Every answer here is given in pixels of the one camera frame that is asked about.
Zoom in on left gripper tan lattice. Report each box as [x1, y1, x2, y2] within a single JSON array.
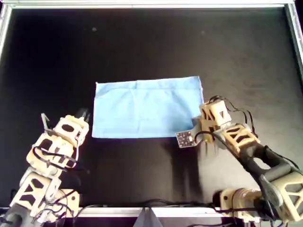
[[26, 107, 91, 177]]

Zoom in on right gripper tan lattice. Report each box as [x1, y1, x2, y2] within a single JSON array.
[[196, 99, 232, 144]]

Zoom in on light blue microfibre cloth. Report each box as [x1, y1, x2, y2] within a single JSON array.
[[91, 75, 205, 139]]

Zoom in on right gripper thin wires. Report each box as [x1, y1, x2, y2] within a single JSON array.
[[208, 95, 260, 139]]

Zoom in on gripper thin wires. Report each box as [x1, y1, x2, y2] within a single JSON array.
[[208, 95, 260, 139], [32, 129, 90, 173]]

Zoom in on grey right camera bracket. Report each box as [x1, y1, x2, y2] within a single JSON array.
[[190, 118, 203, 144]]

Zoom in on left gripper thin wires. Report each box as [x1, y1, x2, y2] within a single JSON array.
[[32, 129, 90, 173]]

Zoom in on left arm base wire bundle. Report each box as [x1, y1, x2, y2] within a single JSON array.
[[33, 189, 79, 227]]

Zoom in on aluminium table frame rail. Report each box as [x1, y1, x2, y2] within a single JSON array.
[[284, 3, 303, 81], [4, 0, 294, 10], [0, 206, 228, 218], [0, 3, 12, 62]]

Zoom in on long black cable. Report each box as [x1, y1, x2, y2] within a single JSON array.
[[78, 199, 221, 210]]

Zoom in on right arm base cable bundle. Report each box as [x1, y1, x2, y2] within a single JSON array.
[[213, 205, 285, 227]]

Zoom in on grey triangular camera mount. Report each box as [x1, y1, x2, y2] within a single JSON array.
[[132, 207, 163, 227]]

